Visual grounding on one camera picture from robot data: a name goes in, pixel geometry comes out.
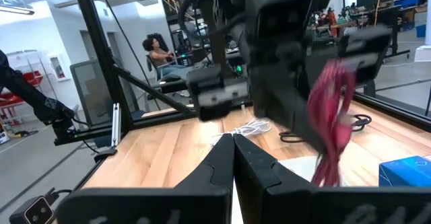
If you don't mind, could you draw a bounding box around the black standing desk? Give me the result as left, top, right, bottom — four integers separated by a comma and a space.
350, 0, 412, 61

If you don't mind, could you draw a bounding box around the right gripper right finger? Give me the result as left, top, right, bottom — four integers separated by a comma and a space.
234, 133, 431, 224

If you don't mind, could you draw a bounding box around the black frame foot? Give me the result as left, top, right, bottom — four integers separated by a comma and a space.
94, 148, 119, 163

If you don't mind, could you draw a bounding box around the black aluminium table frame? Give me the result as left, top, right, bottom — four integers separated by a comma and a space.
53, 0, 431, 198

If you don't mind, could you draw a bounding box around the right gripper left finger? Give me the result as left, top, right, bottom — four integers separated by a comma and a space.
55, 133, 235, 224

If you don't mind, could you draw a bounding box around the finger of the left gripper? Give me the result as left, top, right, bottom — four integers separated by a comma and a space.
251, 68, 327, 153

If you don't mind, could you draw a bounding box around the seated person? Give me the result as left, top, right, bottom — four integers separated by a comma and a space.
142, 37, 190, 81

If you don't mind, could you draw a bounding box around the white paper sheet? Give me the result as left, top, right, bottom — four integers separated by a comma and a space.
278, 155, 350, 188

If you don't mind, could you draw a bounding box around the white wall cabinet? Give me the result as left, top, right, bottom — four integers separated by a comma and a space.
46, 53, 70, 81

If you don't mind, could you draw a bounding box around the blue cardboard box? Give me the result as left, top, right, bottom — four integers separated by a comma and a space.
378, 155, 431, 188

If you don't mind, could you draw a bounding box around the black camera with white face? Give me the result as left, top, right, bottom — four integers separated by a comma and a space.
9, 188, 73, 224

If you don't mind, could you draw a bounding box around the black office chair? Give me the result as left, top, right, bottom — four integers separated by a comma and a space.
145, 32, 183, 83

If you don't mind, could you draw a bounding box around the black clamp bracket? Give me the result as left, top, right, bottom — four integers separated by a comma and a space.
362, 79, 377, 99

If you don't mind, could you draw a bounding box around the red USB-C cable bundle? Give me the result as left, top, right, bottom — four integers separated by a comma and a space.
306, 59, 358, 188

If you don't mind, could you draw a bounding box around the white USB-C cable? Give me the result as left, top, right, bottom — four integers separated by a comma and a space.
210, 118, 272, 145

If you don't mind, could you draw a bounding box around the black USB-C cable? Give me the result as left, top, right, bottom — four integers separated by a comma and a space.
279, 114, 373, 144

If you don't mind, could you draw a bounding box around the blue storage bin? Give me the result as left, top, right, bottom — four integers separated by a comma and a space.
415, 23, 428, 38

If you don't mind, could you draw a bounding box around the red cart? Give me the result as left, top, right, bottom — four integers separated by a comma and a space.
0, 70, 44, 126

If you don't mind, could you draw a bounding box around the silver metal bracket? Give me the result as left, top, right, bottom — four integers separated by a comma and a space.
110, 102, 121, 148

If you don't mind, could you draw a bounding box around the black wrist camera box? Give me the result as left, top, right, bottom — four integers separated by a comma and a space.
244, 0, 317, 42

